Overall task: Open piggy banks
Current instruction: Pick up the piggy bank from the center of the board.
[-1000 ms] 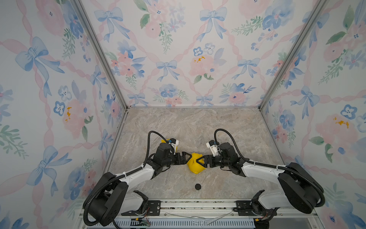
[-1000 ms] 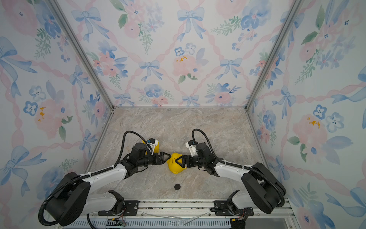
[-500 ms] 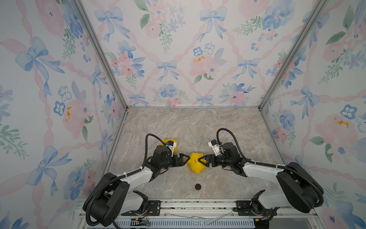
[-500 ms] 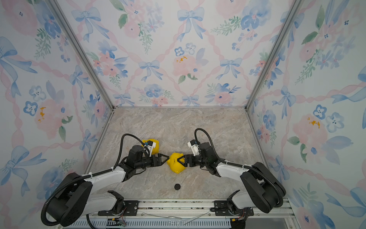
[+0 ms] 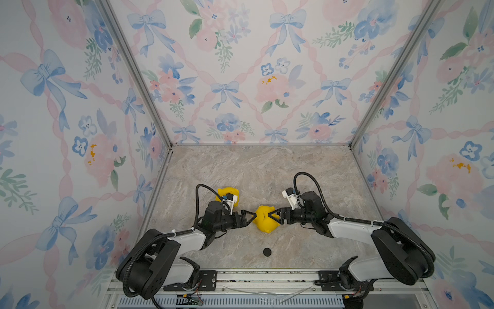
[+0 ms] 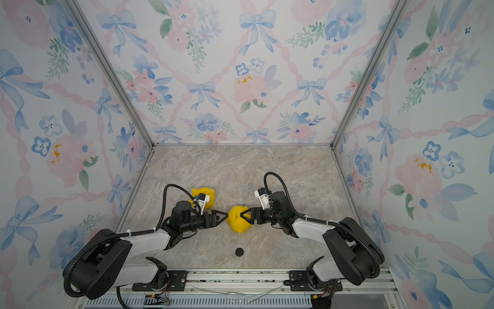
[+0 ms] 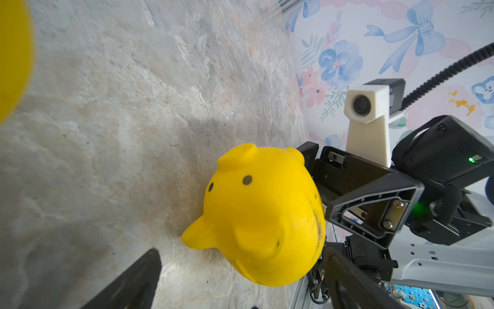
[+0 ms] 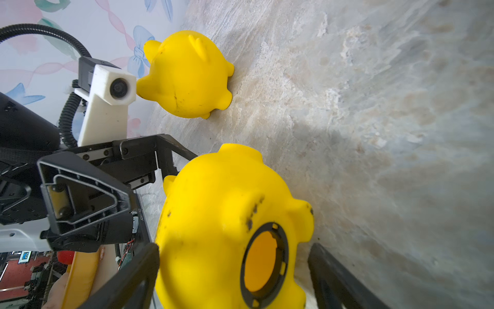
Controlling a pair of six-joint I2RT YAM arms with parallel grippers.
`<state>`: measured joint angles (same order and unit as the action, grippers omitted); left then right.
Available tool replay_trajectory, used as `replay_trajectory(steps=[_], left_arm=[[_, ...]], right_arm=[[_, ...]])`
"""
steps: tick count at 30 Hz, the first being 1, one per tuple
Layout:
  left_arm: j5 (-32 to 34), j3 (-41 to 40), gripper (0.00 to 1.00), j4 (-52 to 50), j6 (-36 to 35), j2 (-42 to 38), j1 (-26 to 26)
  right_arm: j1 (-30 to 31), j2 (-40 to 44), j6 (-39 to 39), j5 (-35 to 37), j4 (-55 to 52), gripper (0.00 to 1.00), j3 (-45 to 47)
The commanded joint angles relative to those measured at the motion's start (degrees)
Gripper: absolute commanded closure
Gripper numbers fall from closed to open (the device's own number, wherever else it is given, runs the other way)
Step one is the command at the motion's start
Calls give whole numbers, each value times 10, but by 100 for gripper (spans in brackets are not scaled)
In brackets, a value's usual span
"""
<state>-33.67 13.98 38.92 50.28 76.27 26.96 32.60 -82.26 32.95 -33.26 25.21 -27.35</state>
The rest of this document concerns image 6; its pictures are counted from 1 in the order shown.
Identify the black round rubber plug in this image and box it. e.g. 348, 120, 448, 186
235, 248, 244, 257

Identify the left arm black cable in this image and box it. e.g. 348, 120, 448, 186
62, 183, 203, 298

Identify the left aluminium corner post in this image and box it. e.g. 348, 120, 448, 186
61, 0, 154, 150

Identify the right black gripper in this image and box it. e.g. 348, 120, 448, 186
241, 206, 283, 225

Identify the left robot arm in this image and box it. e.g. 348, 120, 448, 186
63, 201, 228, 299

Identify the right aluminium corner post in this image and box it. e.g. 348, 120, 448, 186
330, 0, 409, 152

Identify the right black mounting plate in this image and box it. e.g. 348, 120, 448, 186
283, 270, 343, 293

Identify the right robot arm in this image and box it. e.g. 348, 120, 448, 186
240, 189, 385, 290

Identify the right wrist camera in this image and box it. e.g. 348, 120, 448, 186
255, 187, 271, 210

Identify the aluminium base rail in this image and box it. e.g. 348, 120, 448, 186
72, 269, 405, 308

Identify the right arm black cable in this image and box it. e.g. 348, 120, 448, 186
263, 171, 381, 279

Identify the yellow piggy bank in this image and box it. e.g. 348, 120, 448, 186
226, 205, 252, 234
192, 187, 215, 213

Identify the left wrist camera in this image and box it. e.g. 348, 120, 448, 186
194, 193, 210, 214

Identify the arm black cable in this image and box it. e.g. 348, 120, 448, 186
62, 183, 203, 298
263, 171, 381, 279

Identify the black mounting plate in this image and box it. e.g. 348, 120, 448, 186
283, 270, 343, 293
132, 270, 188, 292

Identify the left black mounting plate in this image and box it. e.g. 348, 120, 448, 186
132, 270, 188, 292

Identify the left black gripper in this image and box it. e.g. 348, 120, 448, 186
182, 210, 228, 234

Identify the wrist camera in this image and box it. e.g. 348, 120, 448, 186
255, 187, 271, 210
194, 193, 210, 214

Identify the aluminium corner post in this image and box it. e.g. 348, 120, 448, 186
61, 0, 154, 150
330, 0, 409, 152

